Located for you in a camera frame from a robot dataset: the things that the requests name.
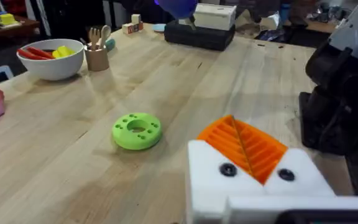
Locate white orange left gripper left finger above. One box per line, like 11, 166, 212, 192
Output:
186, 114, 265, 224

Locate white bowl with toys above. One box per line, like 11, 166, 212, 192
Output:
16, 38, 85, 82

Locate blue round object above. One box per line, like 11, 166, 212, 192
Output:
156, 0, 198, 19

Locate yellow toy block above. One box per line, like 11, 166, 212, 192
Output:
0, 12, 19, 27

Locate white orange left gripper right finger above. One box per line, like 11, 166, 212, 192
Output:
233, 118, 336, 197

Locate tan cup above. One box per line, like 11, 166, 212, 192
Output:
83, 43, 110, 72

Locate green disc with holes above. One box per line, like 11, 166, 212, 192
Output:
111, 112, 163, 151

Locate wooden fork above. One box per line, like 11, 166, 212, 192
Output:
88, 27, 101, 50

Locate white box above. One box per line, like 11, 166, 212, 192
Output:
192, 2, 237, 32

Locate wooden toy blocks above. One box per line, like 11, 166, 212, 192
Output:
121, 14, 144, 35

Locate black box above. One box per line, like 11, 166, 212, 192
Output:
163, 19, 236, 52

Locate dark side table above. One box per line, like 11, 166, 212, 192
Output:
0, 15, 40, 45

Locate wooden spoon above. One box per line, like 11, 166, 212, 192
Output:
99, 24, 112, 49

